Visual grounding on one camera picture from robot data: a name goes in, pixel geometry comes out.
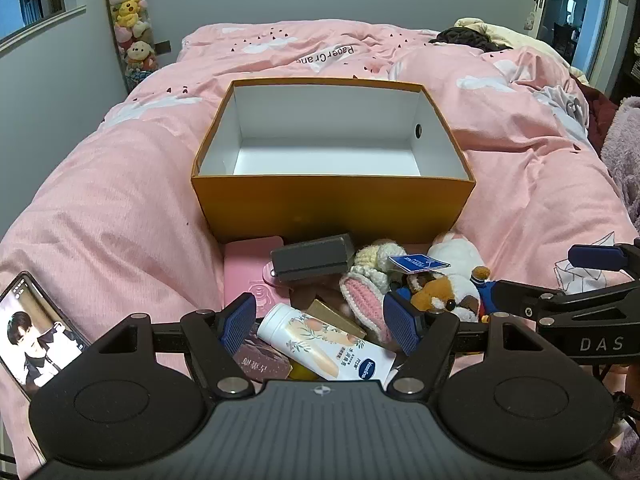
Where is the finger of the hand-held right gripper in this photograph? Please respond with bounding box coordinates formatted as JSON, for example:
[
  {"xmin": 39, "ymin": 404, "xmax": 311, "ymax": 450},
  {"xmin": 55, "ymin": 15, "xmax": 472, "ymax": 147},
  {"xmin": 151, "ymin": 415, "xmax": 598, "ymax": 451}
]
[
  {"xmin": 567, "ymin": 243, "xmax": 640, "ymax": 281},
  {"xmin": 480, "ymin": 280, "xmax": 572, "ymax": 319}
]

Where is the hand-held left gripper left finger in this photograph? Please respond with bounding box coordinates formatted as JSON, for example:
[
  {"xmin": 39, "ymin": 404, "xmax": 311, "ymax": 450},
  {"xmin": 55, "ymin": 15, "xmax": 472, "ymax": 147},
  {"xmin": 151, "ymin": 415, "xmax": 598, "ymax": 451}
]
[{"xmin": 92, "ymin": 291, "xmax": 257, "ymax": 397}]

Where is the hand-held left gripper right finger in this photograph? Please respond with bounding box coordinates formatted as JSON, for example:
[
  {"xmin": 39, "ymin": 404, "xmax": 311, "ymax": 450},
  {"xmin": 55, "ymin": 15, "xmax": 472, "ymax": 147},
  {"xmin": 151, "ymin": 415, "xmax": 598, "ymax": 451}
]
[{"xmin": 382, "ymin": 291, "xmax": 543, "ymax": 397}]

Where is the brown snack packet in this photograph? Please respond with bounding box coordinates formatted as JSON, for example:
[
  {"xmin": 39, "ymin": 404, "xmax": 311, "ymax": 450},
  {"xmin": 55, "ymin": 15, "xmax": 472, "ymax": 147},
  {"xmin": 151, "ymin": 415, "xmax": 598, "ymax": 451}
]
[{"xmin": 235, "ymin": 332, "xmax": 293, "ymax": 383}]

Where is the cream pink crochet plush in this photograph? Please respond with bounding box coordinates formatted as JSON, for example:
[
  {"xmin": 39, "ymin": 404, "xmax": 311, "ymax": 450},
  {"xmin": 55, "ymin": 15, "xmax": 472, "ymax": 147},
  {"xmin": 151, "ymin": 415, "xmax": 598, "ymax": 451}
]
[{"xmin": 340, "ymin": 240, "xmax": 407, "ymax": 347}]

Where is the gold box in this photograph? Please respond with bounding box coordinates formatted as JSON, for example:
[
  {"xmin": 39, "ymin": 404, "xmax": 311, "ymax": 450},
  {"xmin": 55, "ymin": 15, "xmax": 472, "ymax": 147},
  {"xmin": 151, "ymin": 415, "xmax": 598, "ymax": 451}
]
[{"xmin": 306, "ymin": 299, "xmax": 368, "ymax": 341}]

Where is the white lotion tube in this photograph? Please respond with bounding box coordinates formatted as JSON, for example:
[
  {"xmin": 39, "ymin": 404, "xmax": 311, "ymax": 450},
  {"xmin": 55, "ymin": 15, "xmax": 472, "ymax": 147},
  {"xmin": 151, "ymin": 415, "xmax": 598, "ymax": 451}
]
[{"xmin": 256, "ymin": 304, "xmax": 397, "ymax": 382}]

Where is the red panda plush toy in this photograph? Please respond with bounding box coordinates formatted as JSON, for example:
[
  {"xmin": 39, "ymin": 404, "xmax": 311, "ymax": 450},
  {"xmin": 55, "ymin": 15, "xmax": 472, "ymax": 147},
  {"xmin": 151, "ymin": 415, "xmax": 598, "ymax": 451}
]
[{"xmin": 400, "ymin": 232, "xmax": 493, "ymax": 323}]

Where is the grey gift box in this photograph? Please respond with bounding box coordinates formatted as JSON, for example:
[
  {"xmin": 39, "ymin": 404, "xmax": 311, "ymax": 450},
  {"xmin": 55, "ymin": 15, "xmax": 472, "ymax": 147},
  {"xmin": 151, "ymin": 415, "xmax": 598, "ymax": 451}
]
[{"xmin": 270, "ymin": 233, "xmax": 356, "ymax": 282}]

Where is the orange cardboard box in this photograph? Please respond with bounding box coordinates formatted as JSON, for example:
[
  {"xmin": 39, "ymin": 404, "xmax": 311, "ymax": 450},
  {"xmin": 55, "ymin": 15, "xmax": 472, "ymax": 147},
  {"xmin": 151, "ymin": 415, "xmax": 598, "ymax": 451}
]
[{"xmin": 190, "ymin": 78, "xmax": 476, "ymax": 245}]

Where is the dark red blanket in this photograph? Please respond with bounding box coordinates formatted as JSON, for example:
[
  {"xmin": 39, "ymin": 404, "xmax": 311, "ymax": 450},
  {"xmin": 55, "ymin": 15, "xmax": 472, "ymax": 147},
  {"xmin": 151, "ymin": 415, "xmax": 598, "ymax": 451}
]
[{"xmin": 575, "ymin": 75, "xmax": 623, "ymax": 153}]

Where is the grey cloth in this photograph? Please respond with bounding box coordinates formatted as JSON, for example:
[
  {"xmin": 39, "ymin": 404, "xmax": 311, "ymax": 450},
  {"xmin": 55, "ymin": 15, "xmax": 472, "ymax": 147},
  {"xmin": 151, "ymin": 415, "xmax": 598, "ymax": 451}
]
[{"xmin": 532, "ymin": 82, "xmax": 591, "ymax": 136}]

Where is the pink printed duvet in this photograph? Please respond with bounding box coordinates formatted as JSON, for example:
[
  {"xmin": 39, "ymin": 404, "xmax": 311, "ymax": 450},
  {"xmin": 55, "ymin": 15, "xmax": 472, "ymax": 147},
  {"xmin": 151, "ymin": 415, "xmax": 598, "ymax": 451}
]
[{"xmin": 0, "ymin": 22, "xmax": 640, "ymax": 461}]

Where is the smartphone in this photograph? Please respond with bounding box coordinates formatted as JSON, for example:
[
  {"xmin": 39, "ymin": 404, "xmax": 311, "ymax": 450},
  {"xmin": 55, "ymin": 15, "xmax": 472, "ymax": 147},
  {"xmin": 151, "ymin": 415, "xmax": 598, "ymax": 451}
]
[{"xmin": 0, "ymin": 271, "xmax": 91, "ymax": 401}]

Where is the cream pillow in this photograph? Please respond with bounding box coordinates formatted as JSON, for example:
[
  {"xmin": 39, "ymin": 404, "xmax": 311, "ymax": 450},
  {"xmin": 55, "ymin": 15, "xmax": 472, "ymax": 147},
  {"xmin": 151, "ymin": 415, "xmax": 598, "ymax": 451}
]
[{"xmin": 454, "ymin": 16, "xmax": 571, "ymax": 63}]

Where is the dark clothing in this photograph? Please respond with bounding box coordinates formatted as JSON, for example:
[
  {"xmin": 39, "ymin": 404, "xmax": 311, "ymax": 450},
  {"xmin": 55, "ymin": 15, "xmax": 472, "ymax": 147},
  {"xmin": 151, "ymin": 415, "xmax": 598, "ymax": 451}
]
[{"xmin": 429, "ymin": 26, "xmax": 513, "ymax": 54}]

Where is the hanging plush toy organizer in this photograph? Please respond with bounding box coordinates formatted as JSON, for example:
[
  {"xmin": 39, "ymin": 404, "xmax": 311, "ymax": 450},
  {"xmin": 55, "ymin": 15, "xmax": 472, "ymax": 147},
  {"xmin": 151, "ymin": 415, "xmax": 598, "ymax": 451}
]
[{"xmin": 97, "ymin": 0, "xmax": 162, "ymax": 93}]

